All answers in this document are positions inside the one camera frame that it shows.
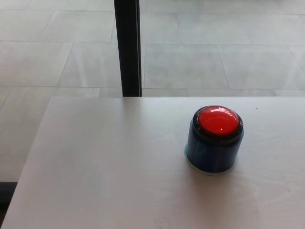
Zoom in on black vertical metal post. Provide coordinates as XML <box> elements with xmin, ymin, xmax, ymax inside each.
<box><xmin>113</xmin><ymin>0</ymin><xmax>143</xmax><ymax>98</ymax></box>

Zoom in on red dome button blue base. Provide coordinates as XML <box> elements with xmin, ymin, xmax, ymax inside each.
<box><xmin>184</xmin><ymin>105</ymin><xmax>245</xmax><ymax>176</ymax></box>

